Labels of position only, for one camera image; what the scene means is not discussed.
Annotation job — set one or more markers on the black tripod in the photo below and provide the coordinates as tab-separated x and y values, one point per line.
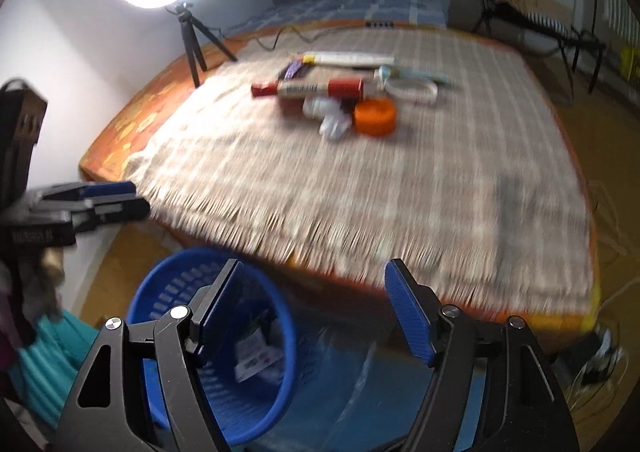
189	25

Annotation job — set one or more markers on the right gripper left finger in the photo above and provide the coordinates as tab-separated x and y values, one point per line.
212	310

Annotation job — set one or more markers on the orange round lid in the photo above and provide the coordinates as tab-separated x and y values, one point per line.
375	117

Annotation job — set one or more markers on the blue checked bed cover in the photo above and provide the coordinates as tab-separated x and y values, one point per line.
416	12

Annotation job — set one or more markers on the red and beige tube pack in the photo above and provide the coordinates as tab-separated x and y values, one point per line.
337	88

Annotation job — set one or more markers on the beige plaid blanket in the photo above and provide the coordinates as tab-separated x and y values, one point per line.
370	166

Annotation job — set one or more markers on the white tissue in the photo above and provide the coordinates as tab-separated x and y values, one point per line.
334	121

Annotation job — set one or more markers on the yellow plastic crate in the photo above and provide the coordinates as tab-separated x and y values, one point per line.
630	64

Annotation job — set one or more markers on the teal trouser leg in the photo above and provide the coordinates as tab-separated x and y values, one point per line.
45	371

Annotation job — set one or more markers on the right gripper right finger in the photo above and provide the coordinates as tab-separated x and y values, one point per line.
419	313

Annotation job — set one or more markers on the blue plastic laundry basket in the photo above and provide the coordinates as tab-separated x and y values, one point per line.
250	381

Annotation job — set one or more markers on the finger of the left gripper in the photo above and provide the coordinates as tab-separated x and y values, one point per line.
107	189
100	212

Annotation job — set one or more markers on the purple small wrapper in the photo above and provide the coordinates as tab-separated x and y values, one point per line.
294	70

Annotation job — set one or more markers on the black folding chair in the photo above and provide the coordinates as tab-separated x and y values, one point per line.
570	43

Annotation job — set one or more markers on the light blue cream tube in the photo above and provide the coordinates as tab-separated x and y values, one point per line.
385	72

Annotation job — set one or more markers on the tan clothes on chair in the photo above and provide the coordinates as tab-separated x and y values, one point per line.
549	8

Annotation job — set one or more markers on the white ribbon band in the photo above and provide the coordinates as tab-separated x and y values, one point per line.
416	91

